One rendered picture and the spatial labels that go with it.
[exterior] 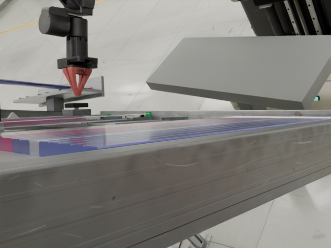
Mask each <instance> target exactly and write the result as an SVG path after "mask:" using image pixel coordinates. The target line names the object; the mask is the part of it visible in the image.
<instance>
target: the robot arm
mask: <svg viewBox="0 0 331 248"><path fill-rule="evenodd" d="M59 1H60V2H61V4H62V5H63V6H64V8H60V7H54V6H50V7H43V8H42V9H41V15H40V17H39V21H38V27H39V30H40V32H41V33H42V34H47V35H53V36H59V37H66V58H63V59H57V67H58V69H63V73H64V75H65V77H66V78H67V80H68V82H69V84H70V86H71V88H72V90H73V93H74V95H75V96H81V93H82V91H83V89H84V86H85V84H86V82H87V80H88V79H89V77H90V75H91V73H92V69H94V68H98V58H90V57H88V20H87V19H84V18H82V17H83V16H92V15H93V9H94V6H95V0H59ZM76 74H78V75H79V81H78V86H77V82H76Z"/></svg>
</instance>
